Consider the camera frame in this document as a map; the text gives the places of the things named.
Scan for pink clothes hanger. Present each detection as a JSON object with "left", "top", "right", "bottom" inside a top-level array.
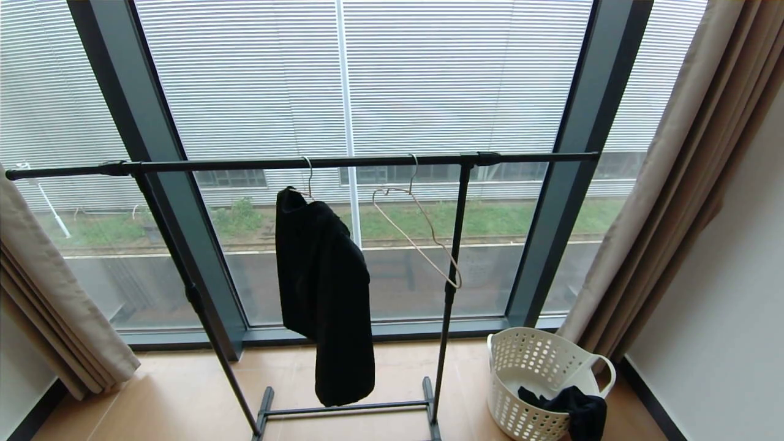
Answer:
[
  {"left": 372, "top": 153, "right": 462, "bottom": 290},
  {"left": 299, "top": 156, "right": 315, "bottom": 203}
]

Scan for black clothes rack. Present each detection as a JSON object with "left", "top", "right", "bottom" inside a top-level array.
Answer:
[{"left": 5, "top": 151, "right": 601, "bottom": 441}]

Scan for beige curtain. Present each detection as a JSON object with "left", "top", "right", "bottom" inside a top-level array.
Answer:
[
  {"left": 0, "top": 165, "right": 141, "bottom": 402},
  {"left": 557, "top": 0, "right": 784, "bottom": 368}
]

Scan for window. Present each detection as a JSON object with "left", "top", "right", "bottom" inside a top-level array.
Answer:
[{"left": 0, "top": 0, "right": 708, "bottom": 350}]

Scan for heap of clothes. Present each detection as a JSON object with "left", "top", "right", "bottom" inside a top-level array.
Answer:
[{"left": 518, "top": 385, "right": 608, "bottom": 441}]

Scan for white laundry basket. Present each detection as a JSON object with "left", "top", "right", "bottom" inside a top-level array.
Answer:
[{"left": 487, "top": 326, "right": 617, "bottom": 441}]

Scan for black shorts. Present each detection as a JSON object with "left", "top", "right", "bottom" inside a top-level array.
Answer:
[{"left": 274, "top": 187, "right": 376, "bottom": 408}]

